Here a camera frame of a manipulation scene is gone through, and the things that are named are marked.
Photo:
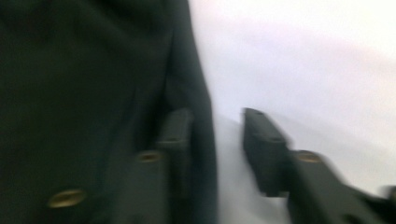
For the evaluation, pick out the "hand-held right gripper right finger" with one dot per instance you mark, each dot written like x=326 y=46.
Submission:
x=267 y=155

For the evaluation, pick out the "black shorts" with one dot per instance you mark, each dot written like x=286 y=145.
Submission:
x=77 y=93

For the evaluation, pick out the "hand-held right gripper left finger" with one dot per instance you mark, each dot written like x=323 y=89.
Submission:
x=176 y=140

